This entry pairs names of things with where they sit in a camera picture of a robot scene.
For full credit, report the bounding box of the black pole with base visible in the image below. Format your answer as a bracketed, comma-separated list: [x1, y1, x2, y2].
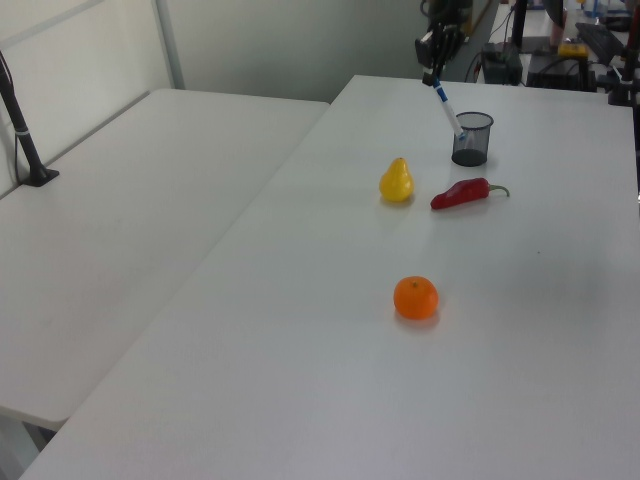
[0, 49, 61, 189]

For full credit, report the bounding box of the black mesh pen holder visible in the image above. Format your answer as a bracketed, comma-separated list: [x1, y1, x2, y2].
[450, 111, 495, 168]

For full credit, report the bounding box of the red chili pepper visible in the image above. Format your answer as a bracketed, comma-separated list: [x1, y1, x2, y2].
[430, 177, 512, 211]

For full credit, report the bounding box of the dark green equipment box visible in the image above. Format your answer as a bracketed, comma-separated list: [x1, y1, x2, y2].
[480, 42, 523, 85]

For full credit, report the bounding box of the black clamp mount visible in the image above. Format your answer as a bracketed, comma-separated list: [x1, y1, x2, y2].
[606, 48, 640, 108]

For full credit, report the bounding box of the black equipment base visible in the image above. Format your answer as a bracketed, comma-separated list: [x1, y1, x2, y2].
[524, 49, 599, 93]

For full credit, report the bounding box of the orange mandarin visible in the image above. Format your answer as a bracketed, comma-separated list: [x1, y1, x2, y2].
[393, 274, 440, 322]

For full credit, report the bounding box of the white side table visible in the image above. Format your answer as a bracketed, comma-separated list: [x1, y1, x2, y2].
[0, 88, 332, 432]

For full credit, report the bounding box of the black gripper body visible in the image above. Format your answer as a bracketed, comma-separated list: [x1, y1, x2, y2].
[427, 0, 472, 37]

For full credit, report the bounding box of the blue white marker pen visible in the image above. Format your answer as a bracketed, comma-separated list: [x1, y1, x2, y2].
[430, 76, 468, 142]

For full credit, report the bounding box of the black keyboard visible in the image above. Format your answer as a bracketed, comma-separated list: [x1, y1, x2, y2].
[574, 21, 627, 55]

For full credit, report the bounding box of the yellow pear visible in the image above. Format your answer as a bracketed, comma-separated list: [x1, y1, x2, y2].
[378, 156, 416, 204]

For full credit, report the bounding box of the black monitor stand pole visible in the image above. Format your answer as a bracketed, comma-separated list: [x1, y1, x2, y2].
[509, 0, 530, 51]

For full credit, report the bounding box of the white partition frame post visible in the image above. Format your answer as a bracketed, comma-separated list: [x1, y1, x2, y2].
[153, 0, 188, 92]

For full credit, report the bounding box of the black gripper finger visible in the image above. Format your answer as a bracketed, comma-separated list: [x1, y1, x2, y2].
[413, 30, 441, 88]
[433, 25, 460, 70]

